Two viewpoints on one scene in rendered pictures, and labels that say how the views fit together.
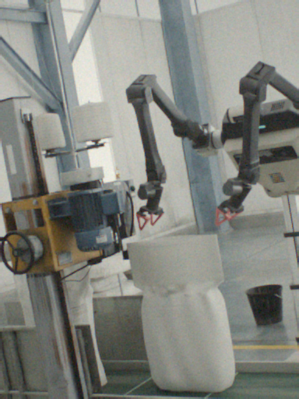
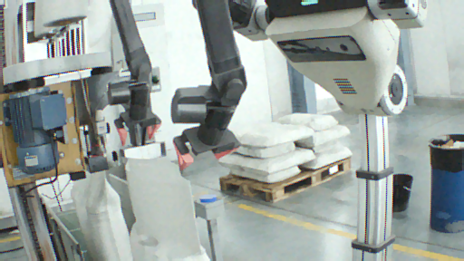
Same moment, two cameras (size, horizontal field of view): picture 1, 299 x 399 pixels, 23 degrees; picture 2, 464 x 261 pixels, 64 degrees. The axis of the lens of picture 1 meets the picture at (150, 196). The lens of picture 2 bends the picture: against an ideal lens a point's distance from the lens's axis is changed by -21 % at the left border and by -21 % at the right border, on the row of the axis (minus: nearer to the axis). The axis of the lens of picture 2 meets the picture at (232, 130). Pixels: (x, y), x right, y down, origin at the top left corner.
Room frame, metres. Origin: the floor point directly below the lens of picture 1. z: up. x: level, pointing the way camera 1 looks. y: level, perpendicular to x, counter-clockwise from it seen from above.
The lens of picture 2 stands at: (2.10, -0.75, 1.32)
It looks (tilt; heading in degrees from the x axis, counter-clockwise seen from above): 9 degrees down; 22
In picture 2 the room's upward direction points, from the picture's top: 7 degrees counter-clockwise
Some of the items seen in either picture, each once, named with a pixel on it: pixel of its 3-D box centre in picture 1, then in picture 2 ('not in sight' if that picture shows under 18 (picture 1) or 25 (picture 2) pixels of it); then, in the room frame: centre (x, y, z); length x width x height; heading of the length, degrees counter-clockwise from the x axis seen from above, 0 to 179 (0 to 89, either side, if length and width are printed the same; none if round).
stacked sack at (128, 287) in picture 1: (110, 294); (279, 159); (6.23, 0.49, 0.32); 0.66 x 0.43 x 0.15; 148
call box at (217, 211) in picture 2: not in sight; (209, 207); (3.51, -0.05, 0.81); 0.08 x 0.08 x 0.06; 57
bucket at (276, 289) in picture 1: (266, 305); (397, 193); (5.58, -0.74, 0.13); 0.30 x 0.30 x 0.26
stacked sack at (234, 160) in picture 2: not in sight; (253, 155); (6.44, 0.83, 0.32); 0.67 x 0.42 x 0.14; 150
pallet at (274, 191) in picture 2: not in sight; (288, 174); (6.59, 0.51, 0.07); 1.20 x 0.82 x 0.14; 149
